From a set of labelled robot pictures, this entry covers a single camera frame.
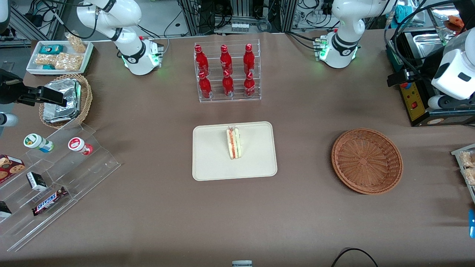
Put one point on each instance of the aluminium foil container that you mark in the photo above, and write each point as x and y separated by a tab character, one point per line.
55	115

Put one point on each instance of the triangular sandwich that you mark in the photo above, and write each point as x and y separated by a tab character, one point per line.
233	144

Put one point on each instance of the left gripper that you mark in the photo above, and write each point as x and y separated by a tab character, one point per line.
426	68

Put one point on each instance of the cookie box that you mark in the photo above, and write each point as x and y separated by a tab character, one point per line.
9	167

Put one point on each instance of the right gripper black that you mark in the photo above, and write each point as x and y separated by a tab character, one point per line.
8	91

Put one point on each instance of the clear acrylic stepped stand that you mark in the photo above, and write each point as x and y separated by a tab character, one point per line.
92	167

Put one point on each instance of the Snickers chocolate bar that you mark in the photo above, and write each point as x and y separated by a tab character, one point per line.
48	202

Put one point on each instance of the aluminium frame rack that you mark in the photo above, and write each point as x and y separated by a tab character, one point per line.
193	15

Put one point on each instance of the black snack pack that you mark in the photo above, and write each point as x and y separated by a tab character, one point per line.
4	209

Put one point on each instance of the black yellow countertop appliance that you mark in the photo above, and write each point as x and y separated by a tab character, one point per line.
415	107

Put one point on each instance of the small black white box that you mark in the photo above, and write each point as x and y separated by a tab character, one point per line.
36	181

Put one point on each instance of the red lidded yogurt cup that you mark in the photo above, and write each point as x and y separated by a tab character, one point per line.
76	144

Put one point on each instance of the blue object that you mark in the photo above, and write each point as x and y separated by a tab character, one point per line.
472	222

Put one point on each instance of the light tan wicker basket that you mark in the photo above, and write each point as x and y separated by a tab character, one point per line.
86	100

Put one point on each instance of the small teal snack packet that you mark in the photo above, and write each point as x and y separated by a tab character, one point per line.
48	67

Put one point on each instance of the teal cloth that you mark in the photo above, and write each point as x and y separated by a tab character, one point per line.
400	13

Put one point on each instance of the brown round wicker basket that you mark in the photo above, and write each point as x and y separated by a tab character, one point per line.
367	161

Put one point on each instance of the green lidded yogurt cup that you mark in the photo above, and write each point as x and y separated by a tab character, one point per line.
33	141

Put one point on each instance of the orange object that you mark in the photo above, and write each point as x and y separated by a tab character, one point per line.
455	22

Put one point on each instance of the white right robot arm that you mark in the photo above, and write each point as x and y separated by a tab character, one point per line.
130	48

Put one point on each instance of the white rectangular snack tray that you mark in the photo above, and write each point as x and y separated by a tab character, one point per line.
32	66

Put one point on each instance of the rice cracker bag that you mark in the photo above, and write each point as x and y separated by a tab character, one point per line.
44	59
470	176
77	43
468	159
68	61

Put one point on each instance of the clear snack tray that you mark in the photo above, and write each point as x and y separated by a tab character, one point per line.
455	152

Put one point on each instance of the cream plastic tray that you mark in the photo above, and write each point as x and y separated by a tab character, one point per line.
211	155

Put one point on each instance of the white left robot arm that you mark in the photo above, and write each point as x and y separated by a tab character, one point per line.
345	48

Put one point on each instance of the white power strip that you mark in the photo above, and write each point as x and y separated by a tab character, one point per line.
240	27

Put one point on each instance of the red cola bottle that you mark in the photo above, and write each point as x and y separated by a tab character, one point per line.
226	61
249	59
228	85
201	61
205	87
249	86

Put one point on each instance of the clear acrylic bottle rack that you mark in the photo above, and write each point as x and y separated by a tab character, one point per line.
236	55

